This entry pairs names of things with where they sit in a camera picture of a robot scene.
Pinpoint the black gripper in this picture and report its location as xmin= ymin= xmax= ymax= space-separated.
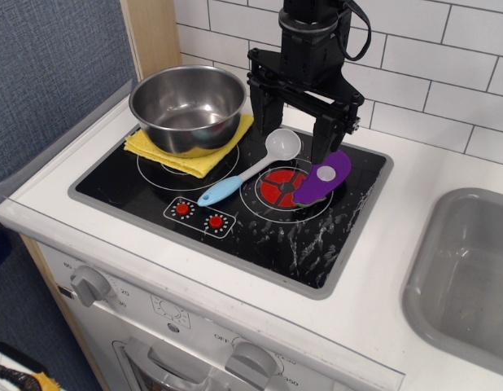
xmin=247 ymin=29 xmax=365 ymax=164

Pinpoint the stainless steel bowl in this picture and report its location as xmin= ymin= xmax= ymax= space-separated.
xmin=129 ymin=65 xmax=247 ymax=158

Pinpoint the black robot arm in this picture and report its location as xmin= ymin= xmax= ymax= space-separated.
xmin=247 ymin=1 xmax=371 ymax=165

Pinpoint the yellow folded towel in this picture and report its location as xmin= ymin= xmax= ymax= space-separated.
xmin=124 ymin=112 xmax=256 ymax=179

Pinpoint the purple toy eggplant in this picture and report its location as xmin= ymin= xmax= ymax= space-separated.
xmin=293 ymin=151 xmax=352 ymax=207

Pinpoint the black toy stovetop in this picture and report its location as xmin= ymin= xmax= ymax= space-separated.
xmin=69 ymin=130 xmax=393 ymax=300

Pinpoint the grey sink basin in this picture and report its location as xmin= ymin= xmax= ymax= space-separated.
xmin=402 ymin=188 xmax=503 ymax=375

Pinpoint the grey right oven knob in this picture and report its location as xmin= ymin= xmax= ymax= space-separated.
xmin=225 ymin=342 xmax=278 ymax=390

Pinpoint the grey oven knob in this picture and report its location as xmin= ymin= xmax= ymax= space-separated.
xmin=70 ymin=266 xmax=111 ymax=308
xmin=225 ymin=342 xmax=278 ymax=390

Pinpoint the grey left oven knob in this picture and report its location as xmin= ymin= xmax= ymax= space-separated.
xmin=70 ymin=266 xmax=111 ymax=308

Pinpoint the white toy oven front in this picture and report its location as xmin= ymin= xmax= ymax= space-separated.
xmin=39 ymin=244 xmax=342 ymax=390

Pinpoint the yellow black object on floor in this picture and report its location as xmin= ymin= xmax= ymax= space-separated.
xmin=0 ymin=365 xmax=62 ymax=391

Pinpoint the white spoon blue handle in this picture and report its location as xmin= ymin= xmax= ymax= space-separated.
xmin=197 ymin=128 xmax=302 ymax=207

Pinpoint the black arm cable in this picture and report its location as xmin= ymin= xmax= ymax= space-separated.
xmin=335 ymin=0 xmax=374 ymax=62

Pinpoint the wooden side post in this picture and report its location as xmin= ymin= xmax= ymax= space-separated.
xmin=120 ymin=0 xmax=182 ymax=81

